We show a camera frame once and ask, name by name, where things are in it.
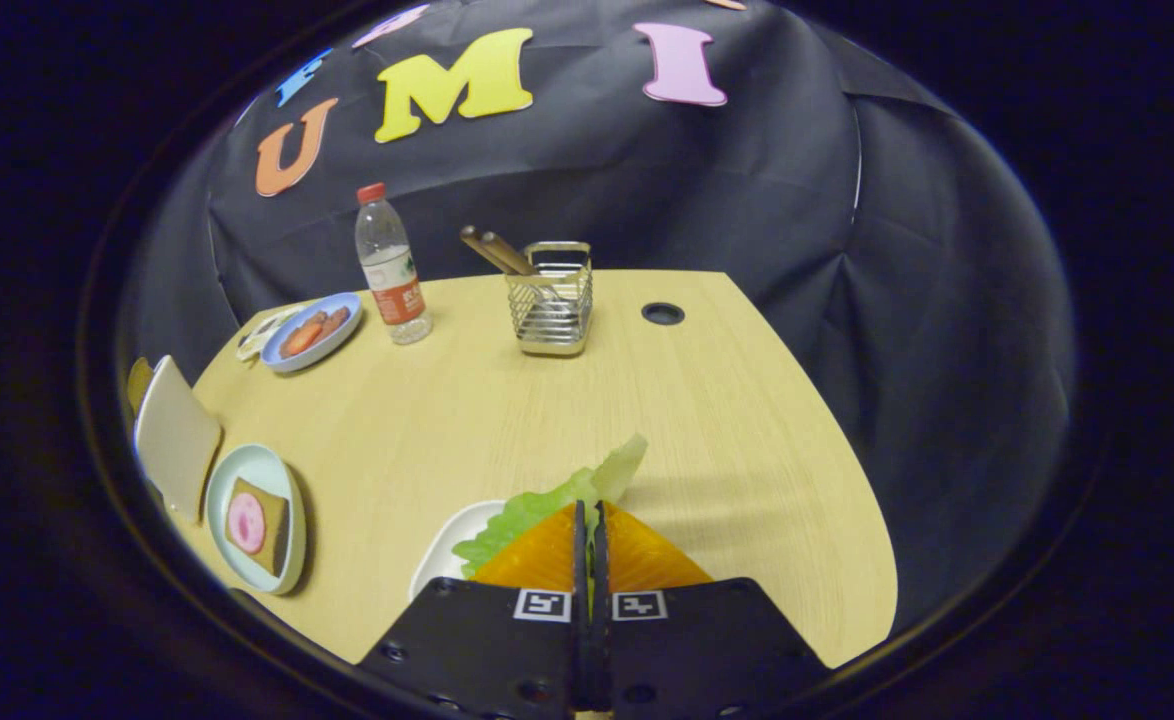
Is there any black backdrop cloth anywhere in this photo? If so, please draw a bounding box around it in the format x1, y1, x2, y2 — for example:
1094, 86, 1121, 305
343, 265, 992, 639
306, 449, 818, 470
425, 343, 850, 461
127, 0, 1078, 641

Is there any metal wire chopstick holder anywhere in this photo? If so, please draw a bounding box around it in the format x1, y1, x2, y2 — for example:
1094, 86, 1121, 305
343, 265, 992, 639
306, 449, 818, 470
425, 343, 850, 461
504, 240, 594, 358

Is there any green lettuce leaf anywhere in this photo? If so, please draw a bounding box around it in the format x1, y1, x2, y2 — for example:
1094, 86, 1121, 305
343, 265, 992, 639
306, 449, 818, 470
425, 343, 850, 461
452, 433, 648, 579

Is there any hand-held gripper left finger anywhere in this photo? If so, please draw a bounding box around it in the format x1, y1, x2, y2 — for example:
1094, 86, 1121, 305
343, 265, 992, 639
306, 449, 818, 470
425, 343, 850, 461
355, 502, 589, 719

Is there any clear water bottle red cap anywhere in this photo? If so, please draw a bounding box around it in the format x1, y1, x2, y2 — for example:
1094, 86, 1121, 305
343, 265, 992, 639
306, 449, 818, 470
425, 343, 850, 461
354, 182, 434, 346

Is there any small white square plate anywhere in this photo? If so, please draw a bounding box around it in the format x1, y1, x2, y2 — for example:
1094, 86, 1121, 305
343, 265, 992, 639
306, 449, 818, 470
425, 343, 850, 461
410, 500, 508, 601

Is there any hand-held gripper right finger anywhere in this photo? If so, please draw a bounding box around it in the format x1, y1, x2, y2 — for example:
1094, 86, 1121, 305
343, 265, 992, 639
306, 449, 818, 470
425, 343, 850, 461
592, 502, 832, 719

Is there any brown wooden chopstick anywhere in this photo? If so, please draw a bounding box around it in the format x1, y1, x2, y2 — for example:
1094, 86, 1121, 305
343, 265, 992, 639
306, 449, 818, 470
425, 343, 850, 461
459, 225, 526, 277
481, 232, 541, 277

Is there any pale green round plate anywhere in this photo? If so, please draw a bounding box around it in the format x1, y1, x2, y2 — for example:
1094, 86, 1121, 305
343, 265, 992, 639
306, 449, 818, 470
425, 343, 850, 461
205, 444, 307, 597

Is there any pink ham slice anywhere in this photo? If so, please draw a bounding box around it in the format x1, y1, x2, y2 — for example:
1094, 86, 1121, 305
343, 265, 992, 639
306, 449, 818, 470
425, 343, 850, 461
227, 492, 266, 555

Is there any blue round plate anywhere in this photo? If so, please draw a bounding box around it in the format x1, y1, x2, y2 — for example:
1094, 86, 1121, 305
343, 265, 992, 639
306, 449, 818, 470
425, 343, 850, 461
261, 291, 364, 374

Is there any white compartment dish with grains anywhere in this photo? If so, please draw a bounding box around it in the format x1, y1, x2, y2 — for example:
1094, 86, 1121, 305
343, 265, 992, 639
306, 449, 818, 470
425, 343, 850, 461
236, 307, 300, 362

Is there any toast slice on plate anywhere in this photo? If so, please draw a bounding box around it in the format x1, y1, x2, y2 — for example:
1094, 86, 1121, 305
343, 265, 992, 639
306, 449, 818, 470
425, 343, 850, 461
223, 477, 291, 578

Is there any white toaster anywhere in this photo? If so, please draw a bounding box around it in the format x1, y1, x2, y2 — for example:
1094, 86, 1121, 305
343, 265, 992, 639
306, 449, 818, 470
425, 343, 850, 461
132, 355, 224, 527

